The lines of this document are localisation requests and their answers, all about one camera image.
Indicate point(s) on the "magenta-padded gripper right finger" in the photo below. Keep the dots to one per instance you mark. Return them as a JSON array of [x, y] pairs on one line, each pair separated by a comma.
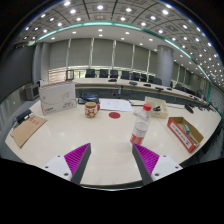
[[146, 159]]

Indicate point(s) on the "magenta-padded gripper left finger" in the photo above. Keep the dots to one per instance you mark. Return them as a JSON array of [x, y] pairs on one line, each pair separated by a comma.
[[78, 158]]

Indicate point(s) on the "clear red-capped water bottle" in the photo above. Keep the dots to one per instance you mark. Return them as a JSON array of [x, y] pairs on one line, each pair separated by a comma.
[[140, 128]]

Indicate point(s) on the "open red brown carton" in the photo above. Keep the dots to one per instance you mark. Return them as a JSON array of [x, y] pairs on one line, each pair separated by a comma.
[[185, 134]]

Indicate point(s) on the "red floral ceramic mug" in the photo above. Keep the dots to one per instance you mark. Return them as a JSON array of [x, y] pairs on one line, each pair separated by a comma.
[[90, 109]]

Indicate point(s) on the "beige cardboard box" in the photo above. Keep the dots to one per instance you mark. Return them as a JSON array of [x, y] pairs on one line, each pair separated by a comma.
[[156, 107]]

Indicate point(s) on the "flat round red coaster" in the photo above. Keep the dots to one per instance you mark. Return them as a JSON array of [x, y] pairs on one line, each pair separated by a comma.
[[114, 115]]

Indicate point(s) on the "brown kraft envelope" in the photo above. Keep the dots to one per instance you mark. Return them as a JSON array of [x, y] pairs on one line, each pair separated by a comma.
[[28, 130]]

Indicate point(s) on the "black desk phone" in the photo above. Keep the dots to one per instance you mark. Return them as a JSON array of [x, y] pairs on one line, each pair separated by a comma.
[[88, 99]]

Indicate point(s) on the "white printed paper sheet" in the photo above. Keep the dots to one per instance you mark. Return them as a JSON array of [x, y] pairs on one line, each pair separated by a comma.
[[116, 105]]

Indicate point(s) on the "white cardboard box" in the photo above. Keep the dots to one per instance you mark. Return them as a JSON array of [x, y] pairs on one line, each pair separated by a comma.
[[57, 98]]

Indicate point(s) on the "black desk microphones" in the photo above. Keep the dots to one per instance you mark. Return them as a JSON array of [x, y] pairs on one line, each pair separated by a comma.
[[146, 85]]

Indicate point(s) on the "grey monitor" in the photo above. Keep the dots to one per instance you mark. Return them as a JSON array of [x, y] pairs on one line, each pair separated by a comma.
[[31, 91]]

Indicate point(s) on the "black mesh office chair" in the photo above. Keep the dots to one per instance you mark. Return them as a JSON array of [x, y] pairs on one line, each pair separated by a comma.
[[70, 74]]

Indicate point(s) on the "row of black chairs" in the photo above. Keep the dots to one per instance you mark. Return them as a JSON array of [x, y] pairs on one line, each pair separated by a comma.
[[133, 75]]

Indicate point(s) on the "ceiling lights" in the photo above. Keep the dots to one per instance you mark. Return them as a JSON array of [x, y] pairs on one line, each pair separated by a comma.
[[140, 16]]

